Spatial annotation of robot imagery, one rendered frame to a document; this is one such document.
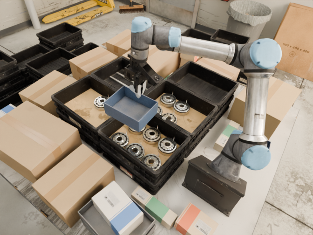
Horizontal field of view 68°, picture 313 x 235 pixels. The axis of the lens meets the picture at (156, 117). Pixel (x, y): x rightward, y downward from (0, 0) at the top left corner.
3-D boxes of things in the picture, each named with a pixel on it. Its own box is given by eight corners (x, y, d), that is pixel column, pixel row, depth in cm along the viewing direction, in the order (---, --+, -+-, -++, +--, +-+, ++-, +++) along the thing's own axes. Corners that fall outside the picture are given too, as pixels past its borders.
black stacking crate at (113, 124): (187, 149, 129) (191, 136, 120) (154, 188, 112) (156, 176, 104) (135, 115, 144) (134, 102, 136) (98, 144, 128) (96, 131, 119)
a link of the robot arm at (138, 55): (152, 46, 95) (140, 53, 90) (151, 57, 99) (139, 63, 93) (138, 40, 98) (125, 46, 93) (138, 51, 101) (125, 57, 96)
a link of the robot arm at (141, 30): (153, 24, 84) (130, 21, 84) (150, 51, 92) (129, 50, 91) (153, 16, 90) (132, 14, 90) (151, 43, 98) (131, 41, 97)
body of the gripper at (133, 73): (134, 72, 110) (135, 49, 102) (149, 79, 107) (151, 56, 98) (124, 79, 105) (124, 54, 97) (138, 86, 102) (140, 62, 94)
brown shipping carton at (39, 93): (60, 87, 175) (54, 69, 164) (82, 98, 169) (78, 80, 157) (27, 111, 157) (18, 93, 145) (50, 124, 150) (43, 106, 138)
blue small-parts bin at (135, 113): (157, 112, 111) (158, 101, 105) (139, 132, 102) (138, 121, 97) (125, 95, 118) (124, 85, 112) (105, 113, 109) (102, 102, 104)
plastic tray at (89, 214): (155, 224, 101) (155, 219, 98) (121, 263, 91) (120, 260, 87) (113, 185, 113) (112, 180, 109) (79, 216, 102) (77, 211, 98)
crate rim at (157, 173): (191, 139, 122) (192, 136, 120) (156, 178, 105) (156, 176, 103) (134, 104, 137) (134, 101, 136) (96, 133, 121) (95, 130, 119)
